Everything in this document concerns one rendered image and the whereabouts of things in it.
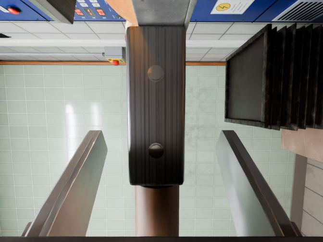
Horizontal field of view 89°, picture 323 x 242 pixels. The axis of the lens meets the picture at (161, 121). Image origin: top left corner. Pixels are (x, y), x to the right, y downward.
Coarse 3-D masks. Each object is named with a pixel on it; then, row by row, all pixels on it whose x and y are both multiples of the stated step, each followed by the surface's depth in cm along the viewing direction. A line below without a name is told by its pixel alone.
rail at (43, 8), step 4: (32, 0) 30; (36, 0) 30; (36, 4) 31; (40, 4) 31; (40, 8) 32; (44, 8) 32; (44, 12) 34; (48, 12) 34; (52, 16) 35; (56, 20) 37
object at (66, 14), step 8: (40, 0) 29; (48, 0) 29; (56, 0) 31; (64, 0) 34; (72, 0) 36; (48, 8) 32; (56, 8) 32; (64, 8) 34; (72, 8) 36; (56, 16) 35; (64, 16) 34; (72, 16) 37
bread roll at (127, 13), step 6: (108, 0) 10; (114, 0) 9; (120, 0) 9; (126, 0) 9; (114, 6) 10; (120, 6) 10; (126, 6) 9; (132, 6) 9; (120, 12) 11; (126, 12) 10; (132, 12) 10; (126, 18) 11; (132, 18) 10
